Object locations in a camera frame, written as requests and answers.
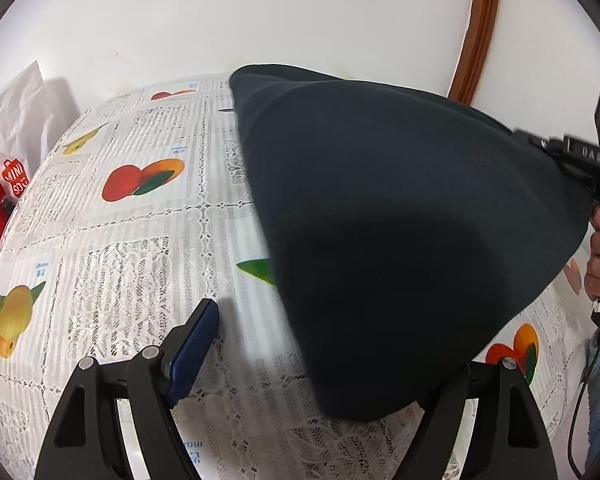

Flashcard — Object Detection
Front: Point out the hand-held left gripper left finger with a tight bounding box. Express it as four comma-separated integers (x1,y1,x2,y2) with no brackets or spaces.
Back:
34,298,220,480

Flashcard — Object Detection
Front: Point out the wooden door frame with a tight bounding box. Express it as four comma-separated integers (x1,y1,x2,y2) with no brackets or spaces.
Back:
447,0,503,106

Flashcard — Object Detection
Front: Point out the black cable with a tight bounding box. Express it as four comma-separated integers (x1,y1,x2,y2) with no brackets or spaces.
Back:
567,300,600,480

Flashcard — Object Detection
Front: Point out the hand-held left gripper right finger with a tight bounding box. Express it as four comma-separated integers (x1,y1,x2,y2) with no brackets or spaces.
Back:
380,357,561,480

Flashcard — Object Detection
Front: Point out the white paper bag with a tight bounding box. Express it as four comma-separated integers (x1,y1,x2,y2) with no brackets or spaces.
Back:
0,60,51,201

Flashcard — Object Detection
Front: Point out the black sweatshirt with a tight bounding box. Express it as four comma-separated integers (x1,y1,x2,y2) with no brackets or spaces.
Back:
229,63,600,423

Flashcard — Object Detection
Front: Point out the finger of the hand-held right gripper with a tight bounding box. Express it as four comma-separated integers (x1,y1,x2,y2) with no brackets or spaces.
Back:
511,130,563,157

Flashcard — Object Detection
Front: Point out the fruit print lace tablecloth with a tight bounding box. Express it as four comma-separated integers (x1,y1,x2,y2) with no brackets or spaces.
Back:
0,72,600,480

